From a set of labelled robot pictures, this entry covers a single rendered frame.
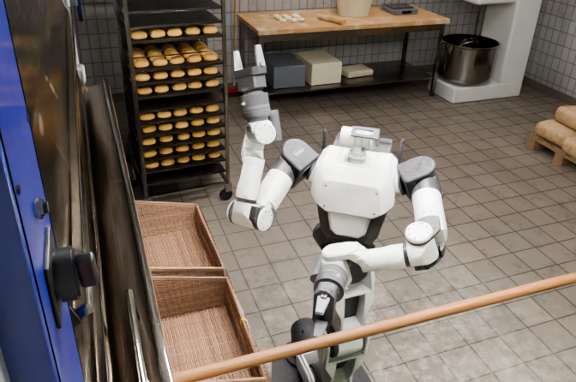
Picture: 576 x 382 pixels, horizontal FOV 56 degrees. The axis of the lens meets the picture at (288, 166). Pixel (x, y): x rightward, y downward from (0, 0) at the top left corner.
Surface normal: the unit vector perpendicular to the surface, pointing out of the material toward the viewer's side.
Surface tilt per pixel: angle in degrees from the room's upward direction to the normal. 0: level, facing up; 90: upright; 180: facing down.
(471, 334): 0
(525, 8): 90
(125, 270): 8
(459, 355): 0
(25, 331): 90
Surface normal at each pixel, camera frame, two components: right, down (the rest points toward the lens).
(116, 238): -0.11, -0.86
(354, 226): -0.26, 0.45
